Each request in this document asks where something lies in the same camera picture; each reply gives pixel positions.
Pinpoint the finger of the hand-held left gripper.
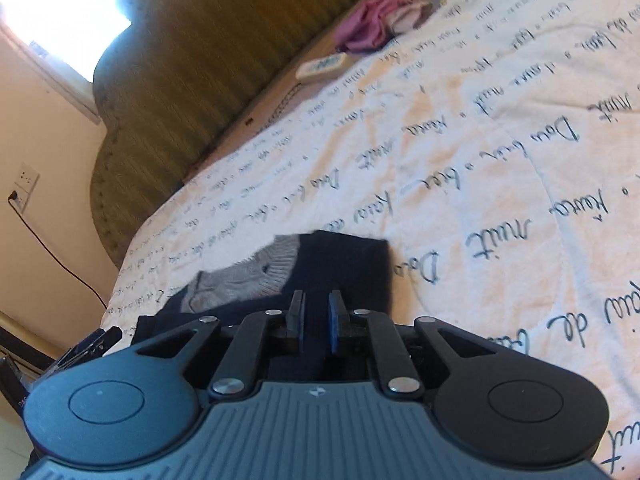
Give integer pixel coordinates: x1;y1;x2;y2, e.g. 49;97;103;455
30;326;123;391

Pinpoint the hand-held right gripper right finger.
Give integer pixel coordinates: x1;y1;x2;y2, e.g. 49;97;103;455
326;289;506;402

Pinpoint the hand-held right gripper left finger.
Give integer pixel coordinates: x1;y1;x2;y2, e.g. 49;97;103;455
131;289;307;402

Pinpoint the grey and navy knit sweater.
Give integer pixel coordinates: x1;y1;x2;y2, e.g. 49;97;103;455
132;230;392;382

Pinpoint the white blanket with script print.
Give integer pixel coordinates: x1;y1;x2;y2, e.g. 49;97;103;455
102;0;640;480

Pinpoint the white remote control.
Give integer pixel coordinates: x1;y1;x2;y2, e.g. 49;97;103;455
295;54;348;81

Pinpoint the green ribbed headboard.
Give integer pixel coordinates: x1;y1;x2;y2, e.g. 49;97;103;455
90;0;401;268

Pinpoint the purple cloth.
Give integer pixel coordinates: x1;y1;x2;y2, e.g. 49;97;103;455
334;0;401;53

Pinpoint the pale grey cloth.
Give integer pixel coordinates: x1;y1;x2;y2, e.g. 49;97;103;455
387;0;433;36

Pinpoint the bright window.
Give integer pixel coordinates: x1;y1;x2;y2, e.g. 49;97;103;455
0;0;136;83

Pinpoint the black power cable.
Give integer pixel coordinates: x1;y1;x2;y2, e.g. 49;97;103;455
7;191;108;311

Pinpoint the white wall outlet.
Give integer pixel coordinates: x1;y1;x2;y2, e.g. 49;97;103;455
9;162;40;213

